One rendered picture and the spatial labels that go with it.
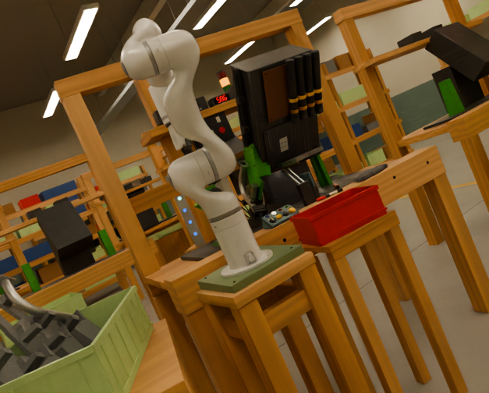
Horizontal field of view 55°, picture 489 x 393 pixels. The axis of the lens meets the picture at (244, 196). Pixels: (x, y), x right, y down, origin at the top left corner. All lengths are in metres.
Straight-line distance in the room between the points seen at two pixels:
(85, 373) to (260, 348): 0.54
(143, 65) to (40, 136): 11.09
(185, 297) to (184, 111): 0.76
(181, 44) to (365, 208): 0.93
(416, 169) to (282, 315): 1.21
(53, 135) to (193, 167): 11.03
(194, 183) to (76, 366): 0.65
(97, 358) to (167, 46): 0.84
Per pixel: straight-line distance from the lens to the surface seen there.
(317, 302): 1.59
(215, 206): 1.54
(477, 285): 2.72
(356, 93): 8.61
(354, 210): 1.85
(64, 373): 1.22
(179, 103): 1.45
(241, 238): 1.56
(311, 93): 2.28
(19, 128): 12.46
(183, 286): 1.87
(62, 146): 12.45
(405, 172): 2.43
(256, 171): 2.25
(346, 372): 1.69
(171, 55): 1.42
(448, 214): 2.60
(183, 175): 1.52
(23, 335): 1.52
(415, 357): 2.30
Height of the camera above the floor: 1.20
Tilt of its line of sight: 4 degrees down
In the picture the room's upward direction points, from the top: 24 degrees counter-clockwise
